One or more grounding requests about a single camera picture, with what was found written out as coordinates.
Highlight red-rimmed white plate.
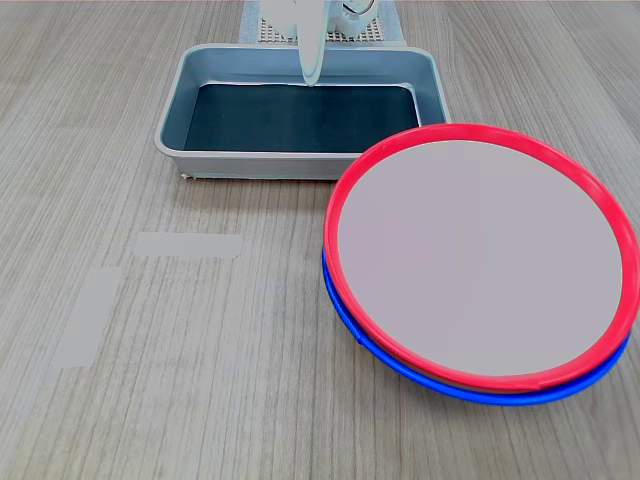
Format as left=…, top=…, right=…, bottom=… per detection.
left=323, top=123, right=640, bottom=393

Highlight wide translucent tape sheet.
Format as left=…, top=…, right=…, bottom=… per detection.
left=238, top=0, right=407, bottom=49

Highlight black mat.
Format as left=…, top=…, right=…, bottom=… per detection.
left=183, top=83, right=420, bottom=153

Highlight steel tray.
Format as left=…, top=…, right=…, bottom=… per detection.
left=153, top=43, right=454, bottom=181

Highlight translucent tape strip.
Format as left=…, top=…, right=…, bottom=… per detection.
left=52, top=268, right=123, bottom=370
left=134, top=232, right=244, bottom=259

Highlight blue-rimmed white plate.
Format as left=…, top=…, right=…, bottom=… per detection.
left=321, top=248, right=632, bottom=407

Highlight pale perforated base plate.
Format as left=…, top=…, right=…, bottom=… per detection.
left=257, top=17, right=389, bottom=44

